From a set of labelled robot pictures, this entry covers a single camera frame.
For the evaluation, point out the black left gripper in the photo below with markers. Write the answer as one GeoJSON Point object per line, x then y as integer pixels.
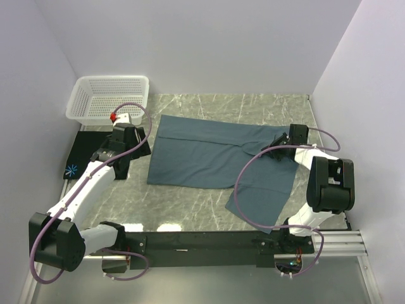
{"type": "Point", "coordinates": [143, 151]}

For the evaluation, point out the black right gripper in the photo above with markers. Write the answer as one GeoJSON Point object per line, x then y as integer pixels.
{"type": "Point", "coordinates": [283, 137]}

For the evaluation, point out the blue-grey t-shirt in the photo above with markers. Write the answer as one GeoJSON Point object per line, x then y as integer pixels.
{"type": "Point", "coordinates": [207, 154]}

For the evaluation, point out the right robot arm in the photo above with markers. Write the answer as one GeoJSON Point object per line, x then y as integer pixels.
{"type": "Point", "coordinates": [330, 189]}

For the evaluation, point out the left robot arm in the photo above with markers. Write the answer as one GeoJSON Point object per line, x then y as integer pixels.
{"type": "Point", "coordinates": [54, 237]}

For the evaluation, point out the folded black t-shirt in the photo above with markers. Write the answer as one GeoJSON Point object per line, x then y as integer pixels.
{"type": "Point", "coordinates": [84, 145]}

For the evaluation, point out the white plastic basket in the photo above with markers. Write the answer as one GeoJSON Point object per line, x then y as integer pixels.
{"type": "Point", "coordinates": [94, 98]}

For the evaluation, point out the black base beam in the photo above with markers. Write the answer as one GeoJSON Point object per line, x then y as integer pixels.
{"type": "Point", "coordinates": [218, 248]}

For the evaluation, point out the aluminium rail frame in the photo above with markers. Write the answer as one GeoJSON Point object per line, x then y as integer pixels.
{"type": "Point", "coordinates": [330, 243]}

